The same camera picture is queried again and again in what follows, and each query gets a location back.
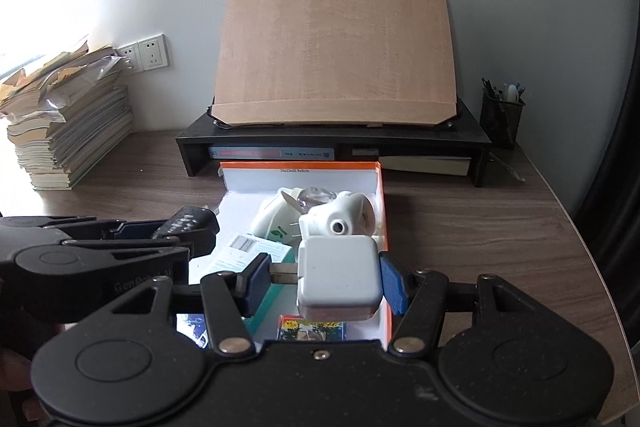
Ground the wooden book stand board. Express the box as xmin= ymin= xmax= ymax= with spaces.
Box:
xmin=209 ymin=0 xmax=458 ymax=126

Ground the blue floss pick box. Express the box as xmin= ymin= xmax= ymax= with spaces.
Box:
xmin=176 ymin=313 xmax=208 ymax=349

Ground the black mesh pen holder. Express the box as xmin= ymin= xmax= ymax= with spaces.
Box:
xmin=480 ymin=78 xmax=526 ymax=150

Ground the white wall socket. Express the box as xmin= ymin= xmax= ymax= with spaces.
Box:
xmin=138 ymin=34 xmax=169 ymax=72
xmin=116 ymin=42 xmax=142 ymax=75

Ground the white wall socket left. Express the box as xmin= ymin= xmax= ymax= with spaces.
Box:
xmin=116 ymin=42 xmax=142 ymax=75

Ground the clear glass bottle white cap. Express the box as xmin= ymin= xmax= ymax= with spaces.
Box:
xmin=292 ymin=186 xmax=337 ymax=213

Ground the beige book under riser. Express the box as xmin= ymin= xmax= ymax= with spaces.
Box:
xmin=378 ymin=156 xmax=471 ymax=176

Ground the clear plastic bag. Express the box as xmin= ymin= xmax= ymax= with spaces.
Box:
xmin=36 ymin=55 xmax=122 ymax=113

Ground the black charger plug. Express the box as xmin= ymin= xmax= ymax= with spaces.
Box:
xmin=152 ymin=206 xmax=219 ymax=239

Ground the white wall socket right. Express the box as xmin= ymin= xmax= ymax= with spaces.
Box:
xmin=138 ymin=34 xmax=169 ymax=72

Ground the stack of books and papers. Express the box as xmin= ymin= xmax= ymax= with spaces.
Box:
xmin=1 ymin=43 xmax=134 ymax=191

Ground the black monitor riser stand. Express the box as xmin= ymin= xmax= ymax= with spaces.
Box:
xmin=176 ymin=102 xmax=491 ymax=186

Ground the red blue playing card box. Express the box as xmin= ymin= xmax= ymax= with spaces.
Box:
xmin=277 ymin=315 xmax=346 ymax=343

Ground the teal adhesive bandage box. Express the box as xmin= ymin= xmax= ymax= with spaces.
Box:
xmin=190 ymin=234 xmax=294 ymax=336

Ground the person's left hand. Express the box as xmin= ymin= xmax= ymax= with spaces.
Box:
xmin=0 ymin=348 xmax=32 ymax=392

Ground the red grey book under riser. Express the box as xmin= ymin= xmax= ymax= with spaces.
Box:
xmin=208 ymin=145 xmax=334 ymax=161

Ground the white plug-in diffuser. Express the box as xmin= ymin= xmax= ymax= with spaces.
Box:
xmin=298 ymin=191 xmax=376 ymax=241
xmin=248 ymin=187 xmax=303 ymax=245

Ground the orange white cardboard box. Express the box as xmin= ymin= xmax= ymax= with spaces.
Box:
xmin=189 ymin=161 xmax=392 ymax=343

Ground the white square charger plug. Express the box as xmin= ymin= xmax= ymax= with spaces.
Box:
xmin=270 ymin=235 xmax=383 ymax=322

